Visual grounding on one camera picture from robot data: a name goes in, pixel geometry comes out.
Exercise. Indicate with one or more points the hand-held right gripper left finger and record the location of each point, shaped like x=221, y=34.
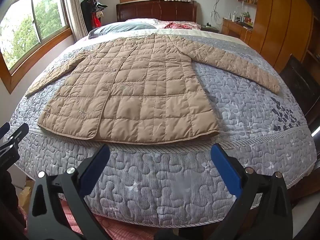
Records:
x=96, y=170

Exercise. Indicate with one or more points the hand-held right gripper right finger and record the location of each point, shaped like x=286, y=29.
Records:
x=225, y=167

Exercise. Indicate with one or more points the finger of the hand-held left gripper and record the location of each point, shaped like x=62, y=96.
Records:
x=3, y=129
x=18, y=135

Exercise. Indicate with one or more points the beige quilted jacket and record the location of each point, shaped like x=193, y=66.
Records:
x=140, y=87

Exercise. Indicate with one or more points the wooden coat rack with clothes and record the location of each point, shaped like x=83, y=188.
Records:
x=91, y=10

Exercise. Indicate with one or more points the cardboard box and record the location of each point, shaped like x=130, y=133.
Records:
x=23, y=195

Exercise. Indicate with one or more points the grey quilted bedspread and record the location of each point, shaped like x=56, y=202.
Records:
x=162, y=180

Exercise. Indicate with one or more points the person's pink checked clothing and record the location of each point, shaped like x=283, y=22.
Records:
x=120, y=230

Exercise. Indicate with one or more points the large wooden-framed window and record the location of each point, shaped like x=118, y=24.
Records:
x=47, y=12

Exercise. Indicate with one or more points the beige curtain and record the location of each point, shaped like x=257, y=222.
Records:
x=73, y=12

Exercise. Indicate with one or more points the wooden desk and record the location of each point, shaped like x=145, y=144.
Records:
x=233, y=30

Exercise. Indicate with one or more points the grey pillow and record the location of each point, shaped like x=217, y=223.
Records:
x=125, y=28

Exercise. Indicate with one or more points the red patterned cloth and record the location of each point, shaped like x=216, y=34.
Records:
x=178, y=25

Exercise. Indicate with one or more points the white bottle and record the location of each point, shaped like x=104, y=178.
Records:
x=233, y=18

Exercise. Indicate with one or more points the wooden wardrobe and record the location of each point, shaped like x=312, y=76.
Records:
x=280, y=25

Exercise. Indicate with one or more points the dark wooden headboard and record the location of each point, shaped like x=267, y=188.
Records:
x=155, y=11

